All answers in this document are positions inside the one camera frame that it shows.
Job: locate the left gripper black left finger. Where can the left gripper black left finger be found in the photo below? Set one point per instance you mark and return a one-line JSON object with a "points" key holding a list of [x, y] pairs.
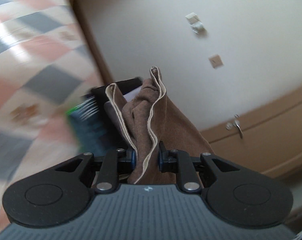
{"points": [[116, 163]]}

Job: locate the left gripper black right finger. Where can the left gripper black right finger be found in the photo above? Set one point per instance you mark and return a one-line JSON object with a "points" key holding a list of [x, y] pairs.
{"points": [[182, 165]]}

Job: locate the brown garment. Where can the brown garment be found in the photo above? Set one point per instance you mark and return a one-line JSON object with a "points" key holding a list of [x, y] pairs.
{"points": [[151, 117]]}

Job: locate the dark storage bag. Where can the dark storage bag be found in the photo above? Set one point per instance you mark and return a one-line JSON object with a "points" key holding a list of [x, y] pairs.
{"points": [[91, 125]]}

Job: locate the wooden door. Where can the wooden door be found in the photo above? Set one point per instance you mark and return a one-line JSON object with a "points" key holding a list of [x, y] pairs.
{"points": [[272, 142]]}

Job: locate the pink grey checkered bedspread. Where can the pink grey checkered bedspread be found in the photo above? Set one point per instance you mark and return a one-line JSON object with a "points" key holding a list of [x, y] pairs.
{"points": [[45, 69]]}

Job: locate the silver door handle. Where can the silver door handle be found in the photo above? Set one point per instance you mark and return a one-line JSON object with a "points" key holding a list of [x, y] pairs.
{"points": [[235, 124]]}

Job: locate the white wall fixture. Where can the white wall fixture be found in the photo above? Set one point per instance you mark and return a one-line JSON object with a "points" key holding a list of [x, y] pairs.
{"points": [[195, 23]]}

